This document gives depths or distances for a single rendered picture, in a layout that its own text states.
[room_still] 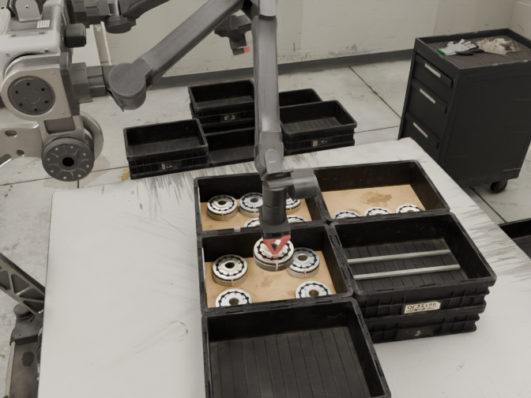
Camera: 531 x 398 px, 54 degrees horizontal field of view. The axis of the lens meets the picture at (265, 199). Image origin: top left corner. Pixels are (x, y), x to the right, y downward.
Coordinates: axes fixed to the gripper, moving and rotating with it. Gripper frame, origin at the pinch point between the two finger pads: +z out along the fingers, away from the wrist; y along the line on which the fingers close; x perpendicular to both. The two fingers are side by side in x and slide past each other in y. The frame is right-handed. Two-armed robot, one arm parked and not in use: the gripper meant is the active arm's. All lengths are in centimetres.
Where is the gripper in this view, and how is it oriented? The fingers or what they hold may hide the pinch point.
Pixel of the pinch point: (273, 245)
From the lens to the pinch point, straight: 132.1
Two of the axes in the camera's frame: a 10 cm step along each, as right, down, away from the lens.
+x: -9.9, 0.8, -1.1
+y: -1.4, -6.1, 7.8
